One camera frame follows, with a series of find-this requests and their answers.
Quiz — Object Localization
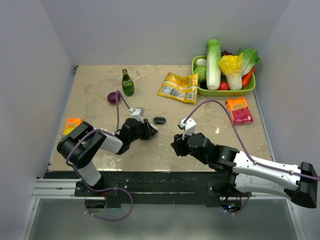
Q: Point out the green lettuce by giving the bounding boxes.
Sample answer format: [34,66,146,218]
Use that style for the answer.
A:
[237,48,260,77]

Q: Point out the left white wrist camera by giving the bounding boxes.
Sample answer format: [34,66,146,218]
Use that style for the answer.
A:
[129,107,145,123]

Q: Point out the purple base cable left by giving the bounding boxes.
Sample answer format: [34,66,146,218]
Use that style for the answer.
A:
[84,187,135,222]

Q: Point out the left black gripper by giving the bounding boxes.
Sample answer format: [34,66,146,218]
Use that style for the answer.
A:
[128,118,157,143]

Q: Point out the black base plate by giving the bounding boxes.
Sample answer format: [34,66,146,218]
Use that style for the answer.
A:
[44,171,247,210]

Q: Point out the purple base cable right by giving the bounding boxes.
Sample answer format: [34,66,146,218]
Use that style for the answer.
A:
[223,192,252,216]

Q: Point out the yellow snack bag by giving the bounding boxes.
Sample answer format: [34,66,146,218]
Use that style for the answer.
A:
[157,71,199,104]

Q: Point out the red tomato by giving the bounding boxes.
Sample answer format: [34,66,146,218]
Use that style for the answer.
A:
[218,81,230,91]

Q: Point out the dark red grapes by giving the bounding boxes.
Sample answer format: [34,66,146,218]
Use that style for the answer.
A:
[221,50,234,57]

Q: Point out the white cauliflower piece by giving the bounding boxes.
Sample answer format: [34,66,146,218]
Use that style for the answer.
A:
[195,58,207,66]

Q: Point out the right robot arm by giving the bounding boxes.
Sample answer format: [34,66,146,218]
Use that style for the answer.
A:
[170,133,318,209]

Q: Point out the pink orange snack box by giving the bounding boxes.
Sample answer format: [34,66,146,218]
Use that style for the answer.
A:
[225,97,254,125]

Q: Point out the orange carrot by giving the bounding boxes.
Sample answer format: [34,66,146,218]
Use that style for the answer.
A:
[242,67,255,88]

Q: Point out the green glass bottle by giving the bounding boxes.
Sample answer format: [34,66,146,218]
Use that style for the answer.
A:
[121,68,135,97]

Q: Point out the aluminium rail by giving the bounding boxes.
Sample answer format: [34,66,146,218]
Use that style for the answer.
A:
[31,179,78,199]

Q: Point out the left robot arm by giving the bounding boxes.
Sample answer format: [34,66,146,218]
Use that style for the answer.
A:
[56,117,158,196]

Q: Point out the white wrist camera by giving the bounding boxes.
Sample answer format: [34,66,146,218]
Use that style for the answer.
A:
[129,107,145,123]
[178,118,197,140]

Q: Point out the napa cabbage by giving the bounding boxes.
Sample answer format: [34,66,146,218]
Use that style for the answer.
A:
[206,38,221,91]

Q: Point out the purple red onion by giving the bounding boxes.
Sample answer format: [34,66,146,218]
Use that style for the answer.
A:
[107,91,121,105]

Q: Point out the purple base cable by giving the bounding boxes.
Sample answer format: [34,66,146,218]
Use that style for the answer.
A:
[84,187,135,222]
[223,192,252,216]

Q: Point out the black earbud charging case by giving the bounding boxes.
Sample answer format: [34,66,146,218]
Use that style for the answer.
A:
[153,116,166,125]

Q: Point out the round green cabbage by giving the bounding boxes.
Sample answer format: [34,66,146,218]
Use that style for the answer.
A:
[194,65,207,83]

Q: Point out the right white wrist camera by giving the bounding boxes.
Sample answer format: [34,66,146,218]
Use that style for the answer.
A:
[178,118,197,140]

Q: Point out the green plastic basket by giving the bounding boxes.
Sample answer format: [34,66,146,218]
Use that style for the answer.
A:
[191,55,257,97]

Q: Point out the yellow leaf cabbage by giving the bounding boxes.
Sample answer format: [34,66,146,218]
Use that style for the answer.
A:
[218,53,243,91]

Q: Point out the orange yellow juice carton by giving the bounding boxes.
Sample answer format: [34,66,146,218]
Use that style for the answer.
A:
[62,118,83,138]

